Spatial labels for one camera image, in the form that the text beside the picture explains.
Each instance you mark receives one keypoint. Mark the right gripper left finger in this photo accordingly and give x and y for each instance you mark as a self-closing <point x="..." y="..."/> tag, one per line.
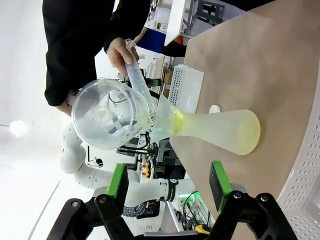
<point x="117" y="182"/>

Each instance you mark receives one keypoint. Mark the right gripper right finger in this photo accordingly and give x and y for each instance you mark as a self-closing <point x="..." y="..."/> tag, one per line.
<point x="221" y="185"/>

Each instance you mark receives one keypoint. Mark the translucent plastic conical flask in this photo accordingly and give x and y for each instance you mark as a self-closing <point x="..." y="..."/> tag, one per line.
<point x="225" y="132"/>

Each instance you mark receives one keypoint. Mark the white round flask cap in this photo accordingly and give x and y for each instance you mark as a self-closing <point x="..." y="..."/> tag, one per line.
<point x="215" y="108"/>

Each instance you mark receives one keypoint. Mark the translucent plastic funnel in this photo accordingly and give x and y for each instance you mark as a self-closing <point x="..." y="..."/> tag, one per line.
<point x="162" y="120"/>

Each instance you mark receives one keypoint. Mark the white perforated plastic basket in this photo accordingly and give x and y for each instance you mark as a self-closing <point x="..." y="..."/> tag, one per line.
<point x="190" y="85"/>
<point x="307" y="175"/>

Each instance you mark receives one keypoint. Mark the clear plastic graduated cylinder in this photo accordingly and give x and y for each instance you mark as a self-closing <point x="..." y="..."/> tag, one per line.
<point x="136" y="75"/>

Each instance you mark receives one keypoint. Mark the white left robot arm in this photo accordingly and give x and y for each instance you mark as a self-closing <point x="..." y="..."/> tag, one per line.
<point x="72" y="160"/>

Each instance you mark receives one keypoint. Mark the person's right forearm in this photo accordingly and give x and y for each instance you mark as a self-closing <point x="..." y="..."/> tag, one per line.
<point x="57" y="96"/>

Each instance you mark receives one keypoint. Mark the person's left forearm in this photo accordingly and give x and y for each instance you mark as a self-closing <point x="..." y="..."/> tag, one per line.
<point x="125" y="20"/>

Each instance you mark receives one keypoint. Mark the person's right hand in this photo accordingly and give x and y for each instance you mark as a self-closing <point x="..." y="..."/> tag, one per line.
<point x="65" y="108"/>

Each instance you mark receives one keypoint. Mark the person's left hand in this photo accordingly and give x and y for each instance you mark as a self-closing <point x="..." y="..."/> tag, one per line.
<point x="118" y="53"/>

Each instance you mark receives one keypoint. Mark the person in plaid shirt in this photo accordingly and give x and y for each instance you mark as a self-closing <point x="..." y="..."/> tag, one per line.
<point x="140" y="210"/>

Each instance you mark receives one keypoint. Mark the yellow black small device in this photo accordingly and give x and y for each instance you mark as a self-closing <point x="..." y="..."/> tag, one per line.
<point x="203" y="229"/>

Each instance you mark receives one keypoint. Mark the person in black clothes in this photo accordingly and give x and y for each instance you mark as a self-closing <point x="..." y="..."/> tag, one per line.
<point x="75" y="37"/>

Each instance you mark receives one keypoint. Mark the white rectangular table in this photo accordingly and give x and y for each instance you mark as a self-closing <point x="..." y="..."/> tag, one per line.
<point x="175" y="20"/>

